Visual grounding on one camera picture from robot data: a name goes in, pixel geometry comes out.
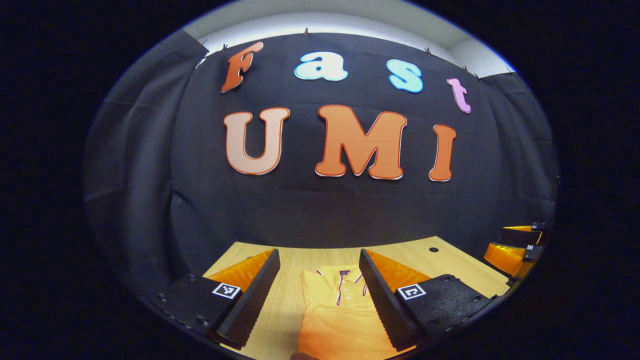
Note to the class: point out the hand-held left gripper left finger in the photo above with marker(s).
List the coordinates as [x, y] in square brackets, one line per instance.
[252, 300]

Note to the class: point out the black backdrop cloth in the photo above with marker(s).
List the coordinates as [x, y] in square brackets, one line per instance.
[310, 210]

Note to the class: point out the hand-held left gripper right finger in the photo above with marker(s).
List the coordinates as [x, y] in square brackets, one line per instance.
[385, 300]

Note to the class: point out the orange polo T-shirt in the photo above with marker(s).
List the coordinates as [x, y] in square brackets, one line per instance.
[340, 325]

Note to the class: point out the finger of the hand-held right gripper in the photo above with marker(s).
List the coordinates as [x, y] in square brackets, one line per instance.
[520, 236]
[505, 257]

